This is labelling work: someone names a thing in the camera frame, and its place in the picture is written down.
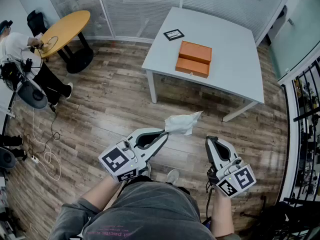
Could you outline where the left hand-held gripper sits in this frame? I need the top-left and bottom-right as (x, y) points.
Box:
(98, 127), (172, 184)

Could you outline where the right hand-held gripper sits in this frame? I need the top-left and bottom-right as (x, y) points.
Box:
(205, 135), (257, 199)

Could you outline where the clear plastic bag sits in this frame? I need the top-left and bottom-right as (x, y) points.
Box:
(164, 110), (204, 136)

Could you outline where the orange box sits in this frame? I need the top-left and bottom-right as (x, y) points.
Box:
(175, 40), (213, 79)

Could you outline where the person's left forearm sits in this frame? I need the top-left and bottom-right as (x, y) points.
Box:
(81, 175), (124, 211)

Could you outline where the person's right forearm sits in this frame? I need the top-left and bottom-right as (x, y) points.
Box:
(211, 190), (236, 239)

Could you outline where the person's grey shirt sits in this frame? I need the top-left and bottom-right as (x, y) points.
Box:
(48, 181), (241, 240)

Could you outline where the dark phone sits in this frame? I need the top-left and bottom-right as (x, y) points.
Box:
(201, 216), (213, 229)

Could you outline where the black metal rack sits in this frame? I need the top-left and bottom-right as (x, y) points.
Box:
(281, 56), (320, 210)

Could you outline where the black tripod stand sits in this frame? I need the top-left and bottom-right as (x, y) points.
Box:
(239, 195), (320, 240)

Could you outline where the light grey square table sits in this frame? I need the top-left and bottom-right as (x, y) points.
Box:
(141, 6), (266, 123)

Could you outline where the grey round stool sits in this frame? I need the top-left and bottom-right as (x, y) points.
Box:
(16, 80), (49, 110)

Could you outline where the round golden hoop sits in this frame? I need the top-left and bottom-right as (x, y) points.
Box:
(40, 35), (60, 54)

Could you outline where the round wooden table black base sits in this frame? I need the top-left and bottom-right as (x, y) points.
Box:
(33, 9), (95, 75)

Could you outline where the black office chair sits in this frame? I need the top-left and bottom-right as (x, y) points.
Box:
(26, 9), (49, 37)

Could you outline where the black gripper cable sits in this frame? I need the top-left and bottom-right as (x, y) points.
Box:
(205, 166), (216, 219)

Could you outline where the white cable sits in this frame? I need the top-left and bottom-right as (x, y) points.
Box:
(29, 108), (63, 182)

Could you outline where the black picture frame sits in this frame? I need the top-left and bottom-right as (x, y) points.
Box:
(163, 28), (186, 42)

